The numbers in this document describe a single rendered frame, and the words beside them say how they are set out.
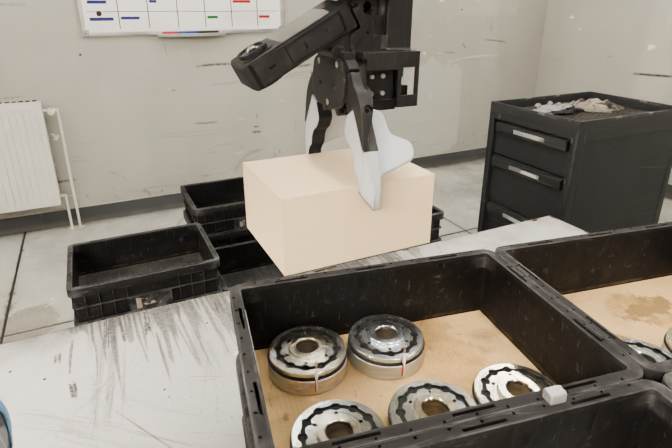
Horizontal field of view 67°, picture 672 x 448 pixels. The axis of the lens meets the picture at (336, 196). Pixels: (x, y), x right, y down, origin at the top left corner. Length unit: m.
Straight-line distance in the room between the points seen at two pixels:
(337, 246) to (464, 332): 0.36
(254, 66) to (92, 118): 2.95
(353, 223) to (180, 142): 3.01
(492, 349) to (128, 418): 0.55
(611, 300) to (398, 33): 0.62
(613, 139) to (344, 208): 1.74
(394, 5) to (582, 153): 1.58
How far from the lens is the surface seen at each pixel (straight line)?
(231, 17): 3.41
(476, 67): 4.41
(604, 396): 0.60
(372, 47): 0.50
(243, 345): 0.59
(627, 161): 2.25
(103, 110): 3.36
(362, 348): 0.69
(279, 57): 0.45
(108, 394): 0.94
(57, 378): 1.01
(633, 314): 0.93
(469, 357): 0.75
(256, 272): 1.86
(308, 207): 0.45
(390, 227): 0.50
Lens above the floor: 1.28
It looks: 21 degrees down
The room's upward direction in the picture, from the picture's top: straight up
